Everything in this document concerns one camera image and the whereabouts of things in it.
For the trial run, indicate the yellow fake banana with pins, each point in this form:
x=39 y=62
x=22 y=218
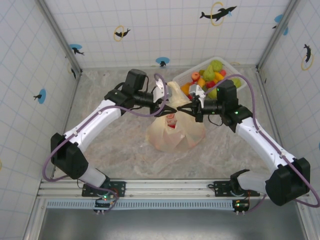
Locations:
x=220 y=76

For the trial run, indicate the marble pattern table cover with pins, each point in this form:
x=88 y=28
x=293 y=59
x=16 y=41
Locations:
x=125 y=155

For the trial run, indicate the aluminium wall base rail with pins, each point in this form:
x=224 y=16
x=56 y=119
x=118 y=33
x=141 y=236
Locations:
x=120 y=67

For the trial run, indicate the aluminium frame post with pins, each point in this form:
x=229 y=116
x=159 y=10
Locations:
x=35 y=220
x=307 y=225

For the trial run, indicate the grey metal panel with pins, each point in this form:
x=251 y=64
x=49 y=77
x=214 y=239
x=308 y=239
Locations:
x=162 y=225

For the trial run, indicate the aluminium corner post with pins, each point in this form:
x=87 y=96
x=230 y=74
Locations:
x=269 y=50
x=60 y=37

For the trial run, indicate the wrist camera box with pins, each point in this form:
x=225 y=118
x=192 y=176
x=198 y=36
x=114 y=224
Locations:
x=158 y=93
x=196 y=91

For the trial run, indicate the blue wall sticker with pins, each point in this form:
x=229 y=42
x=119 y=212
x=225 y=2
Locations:
x=285 y=31
x=277 y=18

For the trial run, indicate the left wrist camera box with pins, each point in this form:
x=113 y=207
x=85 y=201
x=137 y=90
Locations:
x=158 y=93

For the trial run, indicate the small controller board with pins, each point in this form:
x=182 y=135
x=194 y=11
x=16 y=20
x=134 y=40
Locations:
x=241 y=206
x=101 y=203

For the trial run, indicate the small red fake strawberry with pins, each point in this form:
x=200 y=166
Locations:
x=223 y=72

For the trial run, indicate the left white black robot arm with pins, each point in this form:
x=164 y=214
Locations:
x=95 y=122

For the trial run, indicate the red yellow fake apple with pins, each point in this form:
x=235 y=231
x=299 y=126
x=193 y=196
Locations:
x=195 y=75

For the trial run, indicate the round orange fake fruit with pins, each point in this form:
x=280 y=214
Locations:
x=186 y=88

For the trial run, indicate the blue oval dolphin sticker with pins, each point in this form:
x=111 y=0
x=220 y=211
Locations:
x=42 y=96
x=162 y=60
x=75 y=46

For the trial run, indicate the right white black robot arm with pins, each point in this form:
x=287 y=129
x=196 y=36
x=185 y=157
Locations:
x=262 y=142

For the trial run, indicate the green fake pear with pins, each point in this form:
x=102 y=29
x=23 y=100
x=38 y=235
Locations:
x=208 y=74

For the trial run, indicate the white plastic mesh basket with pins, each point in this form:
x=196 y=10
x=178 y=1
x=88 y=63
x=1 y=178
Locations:
x=181 y=78

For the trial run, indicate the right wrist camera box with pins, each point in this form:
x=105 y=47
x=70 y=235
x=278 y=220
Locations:
x=196 y=91

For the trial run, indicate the black mounting plate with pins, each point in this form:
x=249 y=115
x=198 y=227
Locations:
x=120 y=187
x=221 y=187

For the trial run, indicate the aluminium side rail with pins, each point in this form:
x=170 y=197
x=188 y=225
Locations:
x=262 y=82
x=71 y=100

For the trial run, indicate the cream plastic bag orange prints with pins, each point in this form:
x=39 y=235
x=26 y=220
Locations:
x=172 y=140

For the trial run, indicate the yellow fake peach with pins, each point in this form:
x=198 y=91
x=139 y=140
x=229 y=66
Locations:
x=201 y=81

